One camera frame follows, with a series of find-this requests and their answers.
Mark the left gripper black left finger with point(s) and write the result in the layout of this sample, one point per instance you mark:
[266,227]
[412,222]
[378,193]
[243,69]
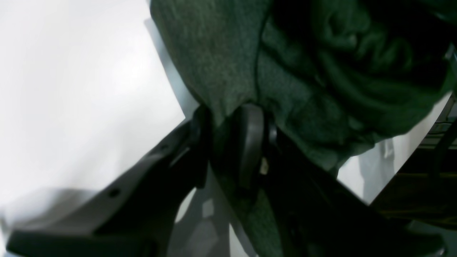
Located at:
[134,215]

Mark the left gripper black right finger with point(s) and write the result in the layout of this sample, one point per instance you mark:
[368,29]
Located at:
[316,216]

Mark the dark green long-sleeve shirt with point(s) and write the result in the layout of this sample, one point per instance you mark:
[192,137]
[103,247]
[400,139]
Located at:
[335,76]

